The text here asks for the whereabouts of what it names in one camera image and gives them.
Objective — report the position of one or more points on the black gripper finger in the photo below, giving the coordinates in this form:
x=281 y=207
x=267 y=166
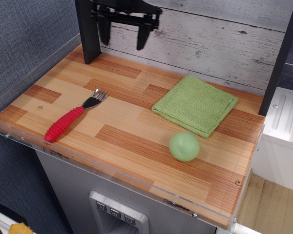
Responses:
x=143 y=34
x=105 y=31

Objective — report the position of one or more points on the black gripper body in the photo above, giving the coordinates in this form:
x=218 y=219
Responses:
x=130 y=12

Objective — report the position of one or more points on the green cloth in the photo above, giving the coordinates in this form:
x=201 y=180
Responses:
x=195 y=106

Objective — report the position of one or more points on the green round fruit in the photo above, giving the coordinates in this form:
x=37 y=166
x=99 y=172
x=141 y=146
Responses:
x=184 y=146

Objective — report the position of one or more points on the silver toy dishwasher front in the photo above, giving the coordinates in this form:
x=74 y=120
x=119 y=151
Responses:
x=97 y=203

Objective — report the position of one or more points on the white toy sink counter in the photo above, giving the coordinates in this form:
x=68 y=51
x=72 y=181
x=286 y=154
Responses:
x=273 y=158

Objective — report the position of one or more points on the black white box corner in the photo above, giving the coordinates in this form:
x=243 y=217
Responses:
x=9 y=217

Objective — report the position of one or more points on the yellow object at corner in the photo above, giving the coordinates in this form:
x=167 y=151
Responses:
x=20 y=228

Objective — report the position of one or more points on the red handled metal fork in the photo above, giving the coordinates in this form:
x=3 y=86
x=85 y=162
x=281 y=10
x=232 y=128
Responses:
x=59 y=127

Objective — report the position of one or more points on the dark right frame post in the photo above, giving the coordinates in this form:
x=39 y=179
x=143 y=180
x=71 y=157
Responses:
x=278 y=67

